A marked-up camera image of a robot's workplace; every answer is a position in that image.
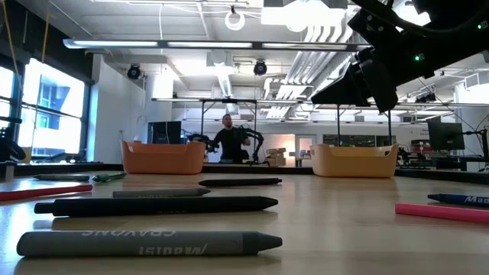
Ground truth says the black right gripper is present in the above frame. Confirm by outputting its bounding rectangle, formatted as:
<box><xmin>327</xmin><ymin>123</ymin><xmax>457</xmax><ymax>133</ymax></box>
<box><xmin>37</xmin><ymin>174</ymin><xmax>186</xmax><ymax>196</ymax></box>
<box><xmin>311</xmin><ymin>8</ymin><xmax>412</xmax><ymax>114</ymax></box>

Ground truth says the black pen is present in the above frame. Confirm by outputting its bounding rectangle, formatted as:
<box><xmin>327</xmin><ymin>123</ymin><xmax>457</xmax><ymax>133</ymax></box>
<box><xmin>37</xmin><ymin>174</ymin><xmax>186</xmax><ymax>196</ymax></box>
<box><xmin>197</xmin><ymin>177</ymin><xmax>283</xmax><ymax>188</ymax></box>
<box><xmin>33</xmin><ymin>196</ymin><xmax>280</xmax><ymax>219</ymax></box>

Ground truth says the pink pencil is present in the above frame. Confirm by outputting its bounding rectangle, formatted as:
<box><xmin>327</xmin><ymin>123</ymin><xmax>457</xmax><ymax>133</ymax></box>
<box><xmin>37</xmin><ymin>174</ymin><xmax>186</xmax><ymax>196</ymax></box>
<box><xmin>394</xmin><ymin>202</ymin><xmax>489</xmax><ymax>225</ymax></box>

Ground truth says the blue crayon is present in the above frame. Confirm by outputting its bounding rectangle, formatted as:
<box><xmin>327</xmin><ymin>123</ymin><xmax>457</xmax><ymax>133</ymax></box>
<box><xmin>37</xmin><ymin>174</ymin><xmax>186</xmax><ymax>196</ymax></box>
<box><xmin>426</xmin><ymin>192</ymin><xmax>489</xmax><ymax>209</ymax></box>

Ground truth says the grey crayon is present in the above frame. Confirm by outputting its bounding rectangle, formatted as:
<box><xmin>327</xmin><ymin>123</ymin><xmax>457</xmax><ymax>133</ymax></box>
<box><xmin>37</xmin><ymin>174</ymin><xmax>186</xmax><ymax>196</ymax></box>
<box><xmin>32</xmin><ymin>173</ymin><xmax>91</xmax><ymax>183</ymax></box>
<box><xmin>112</xmin><ymin>187</ymin><xmax>212</xmax><ymax>199</ymax></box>
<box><xmin>16</xmin><ymin>230</ymin><xmax>283</xmax><ymax>259</ymax></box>

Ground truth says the green pen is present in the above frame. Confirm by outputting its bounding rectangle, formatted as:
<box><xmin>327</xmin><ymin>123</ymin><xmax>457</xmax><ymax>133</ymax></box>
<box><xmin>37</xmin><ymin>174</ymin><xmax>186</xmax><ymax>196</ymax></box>
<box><xmin>91</xmin><ymin>171</ymin><xmax>128</xmax><ymax>183</ymax></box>

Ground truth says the red pencil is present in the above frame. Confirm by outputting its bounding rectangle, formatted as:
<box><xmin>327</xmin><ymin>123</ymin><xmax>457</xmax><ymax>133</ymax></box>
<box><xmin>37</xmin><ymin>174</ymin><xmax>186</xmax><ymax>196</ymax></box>
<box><xmin>0</xmin><ymin>184</ymin><xmax>94</xmax><ymax>203</ymax></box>

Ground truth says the yellow plastic bin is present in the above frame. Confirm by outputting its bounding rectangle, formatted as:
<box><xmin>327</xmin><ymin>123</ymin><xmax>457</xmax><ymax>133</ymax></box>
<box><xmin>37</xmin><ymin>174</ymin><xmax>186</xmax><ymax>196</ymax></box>
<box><xmin>309</xmin><ymin>143</ymin><xmax>400</xmax><ymax>180</ymax></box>

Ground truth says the black computer monitor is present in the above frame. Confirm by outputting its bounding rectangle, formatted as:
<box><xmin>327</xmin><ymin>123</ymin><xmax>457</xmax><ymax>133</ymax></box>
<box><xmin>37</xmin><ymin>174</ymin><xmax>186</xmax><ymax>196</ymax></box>
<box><xmin>426</xmin><ymin>116</ymin><xmax>466</xmax><ymax>151</ymax></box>

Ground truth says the person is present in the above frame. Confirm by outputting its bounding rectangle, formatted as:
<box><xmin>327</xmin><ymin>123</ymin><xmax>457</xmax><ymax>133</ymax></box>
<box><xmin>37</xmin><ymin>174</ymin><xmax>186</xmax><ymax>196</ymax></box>
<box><xmin>212</xmin><ymin>113</ymin><xmax>253</xmax><ymax>163</ymax></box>

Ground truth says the long ceiling light bar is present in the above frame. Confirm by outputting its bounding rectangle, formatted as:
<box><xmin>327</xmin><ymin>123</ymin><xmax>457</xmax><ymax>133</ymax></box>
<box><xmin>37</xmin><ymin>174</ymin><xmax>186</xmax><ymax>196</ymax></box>
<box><xmin>62</xmin><ymin>37</ymin><xmax>371</xmax><ymax>53</ymax></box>

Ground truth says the orange plastic bin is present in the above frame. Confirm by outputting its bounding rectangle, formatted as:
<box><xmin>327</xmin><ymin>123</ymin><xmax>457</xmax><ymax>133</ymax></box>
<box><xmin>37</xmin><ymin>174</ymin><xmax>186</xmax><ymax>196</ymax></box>
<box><xmin>120</xmin><ymin>140</ymin><xmax>208</xmax><ymax>176</ymax></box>

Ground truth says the large window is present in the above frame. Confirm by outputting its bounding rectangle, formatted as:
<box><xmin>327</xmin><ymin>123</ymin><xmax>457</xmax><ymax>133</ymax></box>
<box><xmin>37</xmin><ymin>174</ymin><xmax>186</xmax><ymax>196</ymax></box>
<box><xmin>0</xmin><ymin>57</ymin><xmax>92</xmax><ymax>163</ymax></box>

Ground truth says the dark machine silhouette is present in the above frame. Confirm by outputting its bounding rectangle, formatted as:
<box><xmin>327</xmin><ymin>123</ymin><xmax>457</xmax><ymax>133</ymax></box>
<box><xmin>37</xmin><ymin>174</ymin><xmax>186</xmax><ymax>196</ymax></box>
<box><xmin>0</xmin><ymin>116</ymin><xmax>27</xmax><ymax>163</ymax></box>

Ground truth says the white cable coil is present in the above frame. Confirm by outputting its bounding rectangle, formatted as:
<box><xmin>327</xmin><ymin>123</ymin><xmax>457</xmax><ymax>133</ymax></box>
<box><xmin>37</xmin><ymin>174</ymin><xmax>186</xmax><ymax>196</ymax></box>
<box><xmin>224</xmin><ymin>4</ymin><xmax>247</xmax><ymax>32</ymax></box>

